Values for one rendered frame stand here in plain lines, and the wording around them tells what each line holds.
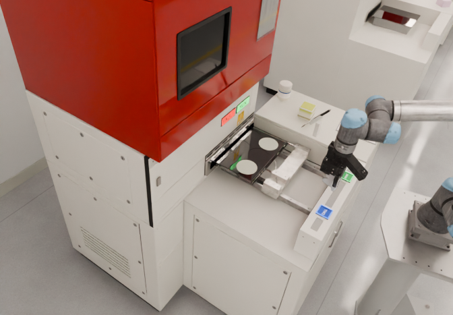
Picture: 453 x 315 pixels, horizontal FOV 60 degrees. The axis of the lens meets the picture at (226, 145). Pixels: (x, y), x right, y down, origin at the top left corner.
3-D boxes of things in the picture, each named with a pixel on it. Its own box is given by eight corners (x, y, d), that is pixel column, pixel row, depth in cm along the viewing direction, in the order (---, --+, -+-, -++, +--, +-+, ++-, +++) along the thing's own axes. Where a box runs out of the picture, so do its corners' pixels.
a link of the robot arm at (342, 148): (360, 137, 138) (352, 150, 133) (356, 147, 141) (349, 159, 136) (340, 129, 141) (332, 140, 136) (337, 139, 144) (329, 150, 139)
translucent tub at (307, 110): (296, 117, 210) (298, 106, 206) (301, 110, 216) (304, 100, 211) (309, 122, 208) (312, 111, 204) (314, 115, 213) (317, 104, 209)
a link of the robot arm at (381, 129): (398, 112, 135) (366, 107, 136) (404, 132, 127) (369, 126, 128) (390, 130, 141) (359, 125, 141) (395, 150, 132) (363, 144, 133)
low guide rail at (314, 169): (248, 141, 214) (249, 137, 212) (250, 140, 216) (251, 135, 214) (334, 183, 196) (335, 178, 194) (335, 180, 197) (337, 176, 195)
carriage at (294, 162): (261, 191, 183) (261, 187, 181) (294, 150, 207) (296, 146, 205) (276, 199, 180) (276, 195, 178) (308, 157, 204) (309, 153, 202)
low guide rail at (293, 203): (220, 169, 197) (221, 165, 195) (222, 167, 198) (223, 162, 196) (311, 217, 178) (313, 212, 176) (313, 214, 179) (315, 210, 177)
